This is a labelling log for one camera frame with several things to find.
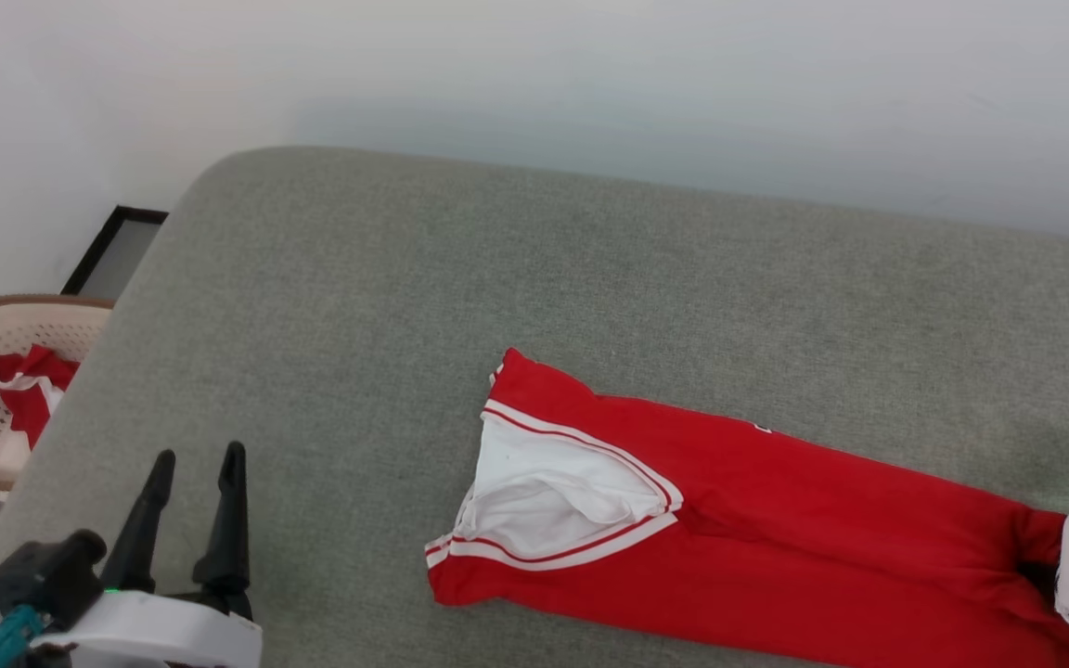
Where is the teal cable connector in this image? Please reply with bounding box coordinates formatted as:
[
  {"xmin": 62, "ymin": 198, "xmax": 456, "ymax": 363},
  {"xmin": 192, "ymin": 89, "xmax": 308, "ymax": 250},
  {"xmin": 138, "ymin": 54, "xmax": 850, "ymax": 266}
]
[{"xmin": 0, "ymin": 605, "xmax": 43, "ymax": 668}]

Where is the red garment with white trim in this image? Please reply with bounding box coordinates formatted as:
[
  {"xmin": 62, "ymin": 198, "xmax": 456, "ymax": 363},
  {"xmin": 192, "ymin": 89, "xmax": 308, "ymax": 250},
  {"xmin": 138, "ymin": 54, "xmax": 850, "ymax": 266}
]
[{"xmin": 423, "ymin": 347, "xmax": 1069, "ymax": 668}]

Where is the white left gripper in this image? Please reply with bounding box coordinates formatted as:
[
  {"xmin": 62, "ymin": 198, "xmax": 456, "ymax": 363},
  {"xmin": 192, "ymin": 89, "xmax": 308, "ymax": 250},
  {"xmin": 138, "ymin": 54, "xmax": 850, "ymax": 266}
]
[{"xmin": 32, "ymin": 441, "xmax": 264, "ymax": 668}]

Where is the grey fabric sofa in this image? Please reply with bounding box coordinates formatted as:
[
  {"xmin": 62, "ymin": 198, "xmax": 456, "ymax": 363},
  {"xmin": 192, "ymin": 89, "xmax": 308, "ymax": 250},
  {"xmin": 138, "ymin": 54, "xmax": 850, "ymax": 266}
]
[{"xmin": 0, "ymin": 146, "xmax": 1069, "ymax": 668}]

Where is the black rectangular frame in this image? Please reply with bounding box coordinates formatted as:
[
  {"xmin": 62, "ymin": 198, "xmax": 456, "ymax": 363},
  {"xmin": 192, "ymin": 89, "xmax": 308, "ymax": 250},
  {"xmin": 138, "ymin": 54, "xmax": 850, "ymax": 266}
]
[{"xmin": 60, "ymin": 205, "xmax": 170, "ymax": 299}]

